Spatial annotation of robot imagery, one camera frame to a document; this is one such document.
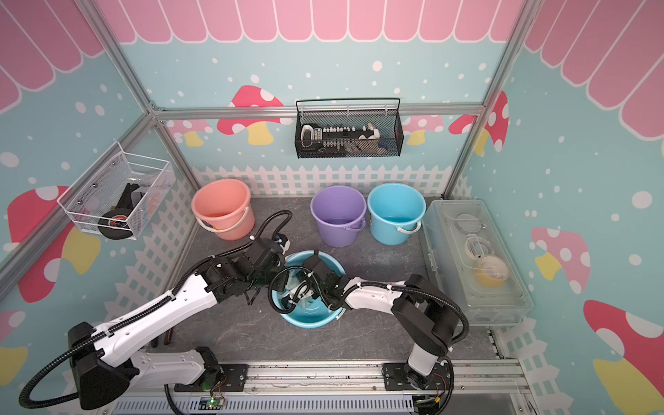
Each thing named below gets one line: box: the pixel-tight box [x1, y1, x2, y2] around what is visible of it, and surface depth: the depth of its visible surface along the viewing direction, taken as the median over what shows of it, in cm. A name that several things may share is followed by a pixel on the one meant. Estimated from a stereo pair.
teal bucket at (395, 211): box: [367, 182, 427, 247], surface depth 100 cm
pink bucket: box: [191, 178, 256, 242], surface depth 98 cm
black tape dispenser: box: [97, 183, 141, 240], surface depth 67 cm
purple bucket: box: [310, 185, 368, 249], surface depth 100 cm
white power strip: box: [300, 122, 382, 151], surface depth 91 cm
